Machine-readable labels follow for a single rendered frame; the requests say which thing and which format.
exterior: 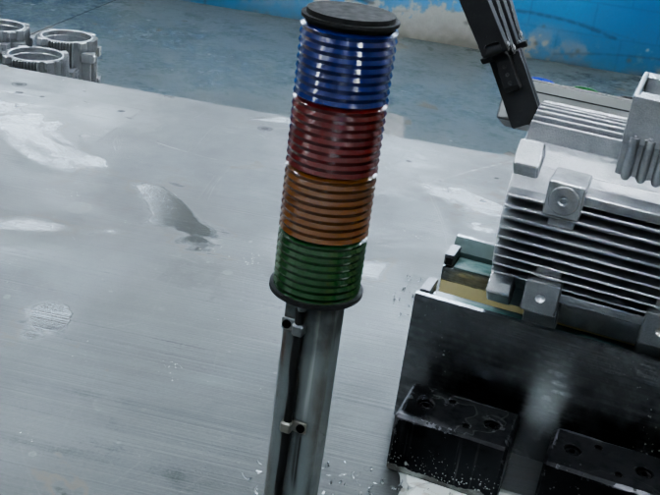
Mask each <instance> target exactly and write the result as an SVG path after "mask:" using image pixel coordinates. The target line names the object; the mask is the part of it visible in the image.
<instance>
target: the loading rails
mask: <svg viewBox="0 0 660 495"><path fill-rule="evenodd" d="M494 248H495V244H494V243H491V242H487V241H484V240H480V239H476V238H472V237H469V236H465V235H461V234H457V237H456V240H455V243H454V244H453V245H451V246H450V248H449V249H448V251H447V252H446V253H445V257H444V262H443V263H444V265H443V267H442V272H441V279H440V284H439V289H438V291H437V292H435V291H436V289H437V284H438V279H435V278H432V277H428V278H427V280H426V281H425V282H424V284H423V285H422V287H421V288H420V290H419V291H416V292H415V294H414V300H413V306H412V316H411V322H410V327H409V333H408V338H407V343H406V349H405V354H404V360H403V365H402V371H401V377H400V382H399V388H398V393H397V399H396V405H395V409H394V414H396V413H397V411H398V409H399V408H400V406H401V404H402V403H403V401H404V399H405V398H406V396H407V394H408V393H409V391H410V389H411V388H412V386H413V384H415V383H418V384H421V385H424V386H428V387H431V388H434V389H437V390H441V391H444V392H447V393H450V394H453V395H457V396H460V397H463V398H466V399H469V400H471V401H473V402H477V403H480V404H483V405H488V406H491V407H494V408H498V409H501V410H504V411H507V412H511V413H516V414H518V415H519V416H520V423H519V427H518V431H517V435H516V439H515V443H514V447H513V451H512V453H514V454H517V455H521V456H524V457H527V458H530V459H533V460H536V461H539V462H542V463H543V462H544V459H545V456H546V453H547V449H548V446H549V443H550V440H551V437H552V434H553V431H554V430H556V429H559V428H562V429H567V430H571V431H573V432H576V433H579V434H583V435H586V436H589V437H592V438H595V439H598V440H600V441H603V442H607V443H610V444H614V445H617V446H621V447H624V448H628V449H631V450H634V451H637V452H641V453H643V454H646V455H649V456H653V457H656V458H659V459H660V358H657V357H651V356H648V355H644V354H641V353H637V352H633V347H634V344H631V343H628V342H624V341H621V340H617V339H614V338H610V337H607V336H603V335H600V334H596V333H593V332H589V331H586V330H582V329H578V328H576V327H572V326H569V325H565V324H562V323H558V324H557V326H556V329H553V328H549V327H546V326H542V325H539V324H535V323H531V322H528V321H524V320H522V318H523V309H521V308H520V307H519V306H515V305H512V304H509V305H507V304H503V303H499V302H494V301H491V300H488V299H487V297H486V287H487V284H488V281H489V278H490V275H491V272H492V271H491V268H492V260H493V253H494Z"/></svg>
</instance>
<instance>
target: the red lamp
mask: <svg viewBox="0 0 660 495"><path fill-rule="evenodd" d="M293 97H294V98H293V99H292V104H293V106H292V108H291V112H292V114H291V116H290V120H291V123H290V125H289V127H290V130H289V133H288V135H289V138H288V146H287V152H288V153H287V154H286V160H287V161H288V163H289V164H290V165H292V166H293V167H294V168H296V169H297V170H299V171H301V172H303V173H306V174H308V175H310V176H314V177H318V178H323V179H329V180H338V181H351V180H360V179H364V178H367V177H370V176H372V175H374V174H375V173H376V172H377V171H378V164H379V162H380V159H379V156H380V154H381V150H380V148H381V147H382V142H381V141H382V139H383V132H384V125H385V123H386V120H385V117H386V115H387V111H386V109H387V107H388V103H387V104H386V105H384V106H382V107H380V108H377V109H372V110H342V109H335V108H329V107H324V106H320V105H317V104H313V103H311V102H308V101H306V100H304V99H302V98H300V97H299V96H298V95H297V94H295V92H294V91H293Z"/></svg>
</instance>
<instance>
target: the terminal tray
mask: <svg viewBox="0 0 660 495"><path fill-rule="evenodd" d="M653 75H656V76H660V75H658V74H653V73H648V72H644V74H643V76H642V79H641V81H640V83H639V85H638V87H637V89H636V91H635V93H634V95H633V98H632V105H631V108H630V112H629V116H628V119H627V123H626V127H625V130H624V134H623V138H622V145H621V149H620V153H619V157H618V161H617V164H616V168H615V173H617V174H621V178H622V180H624V181H626V180H628V179H629V178H630V177H634V178H635V180H636V182H637V183H638V184H643V183H644V182H645V181H650V182H651V186H652V187H654V188H658V187H659V186H660V78H655V77H653ZM645 93H651V94H654V95H655V96H654V97H652V96H647V95H645Z"/></svg>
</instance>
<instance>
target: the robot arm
mask: <svg viewBox="0 0 660 495"><path fill-rule="evenodd" d="M459 1H460V3H461V6H462V8H463V10H464V13H465V15H466V18H467V21H468V24H469V26H470V29H471V31H472V33H473V36H474V38H475V41H476V43H477V45H478V48H479V50H480V54H481V56H482V57H483V58H482V59H480V61H481V63H482V64H483V65H484V64H487V63H490V65H491V68H492V71H493V74H494V77H495V80H496V83H497V85H498V88H499V91H500V94H501V97H502V100H503V103H504V106H505V109H506V112H507V115H508V118H509V121H510V124H511V127H512V128H513V129H515V128H518V127H521V126H525V125H528V124H530V123H531V121H532V120H533V116H534V114H535V113H536V110H537V109H538V107H539V105H540V101H539V98H538V95H537V92H536V89H535V86H534V83H533V80H532V77H531V74H530V71H529V68H528V65H527V62H526V60H525V57H524V54H523V48H525V47H528V42H527V39H526V40H524V41H521V39H522V38H523V33H522V31H521V29H520V25H519V22H518V18H517V14H516V11H515V7H514V3H513V0H459Z"/></svg>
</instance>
